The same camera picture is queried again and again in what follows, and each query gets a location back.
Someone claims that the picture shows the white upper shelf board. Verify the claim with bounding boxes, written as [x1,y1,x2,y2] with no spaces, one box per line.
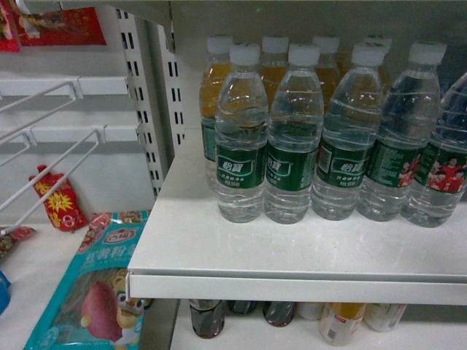
[127,128,466,306]

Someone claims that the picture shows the yellow drink bottle white cap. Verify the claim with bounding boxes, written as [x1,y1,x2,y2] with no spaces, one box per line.
[260,36,289,109]
[198,35,234,192]
[312,35,341,112]
[337,34,392,96]

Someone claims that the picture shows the red snack pouch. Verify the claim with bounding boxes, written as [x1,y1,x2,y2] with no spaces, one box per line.
[34,172,88,232]

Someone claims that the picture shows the white wire display hook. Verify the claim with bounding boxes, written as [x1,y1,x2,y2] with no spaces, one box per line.
[0,76,83,136]
[0,125,108,236]

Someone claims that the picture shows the white slotted shelf upright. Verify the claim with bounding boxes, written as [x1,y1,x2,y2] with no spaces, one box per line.
[116,9,185,197]

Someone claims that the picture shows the teal snack bag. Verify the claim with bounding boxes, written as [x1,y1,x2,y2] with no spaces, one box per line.
[25,210,152,349]

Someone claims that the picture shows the red hanging package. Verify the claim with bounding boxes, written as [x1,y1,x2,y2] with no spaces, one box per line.
[12,7,107,47]

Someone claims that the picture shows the white yellow bottle below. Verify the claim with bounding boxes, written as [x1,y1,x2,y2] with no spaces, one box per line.
[318,303,367,346]

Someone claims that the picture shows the dark drink bottle below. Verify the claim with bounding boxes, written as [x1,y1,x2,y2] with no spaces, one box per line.
[188,299,225,339]
[227,300,257,316]
[262,301,296,327]

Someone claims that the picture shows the clear water bottle green label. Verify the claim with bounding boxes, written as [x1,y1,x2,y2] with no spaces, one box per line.
[263,44,324,225]
[357,42,447,222]
[401,74,466,228]
[215,44,269,223]
[311,64,383,221]

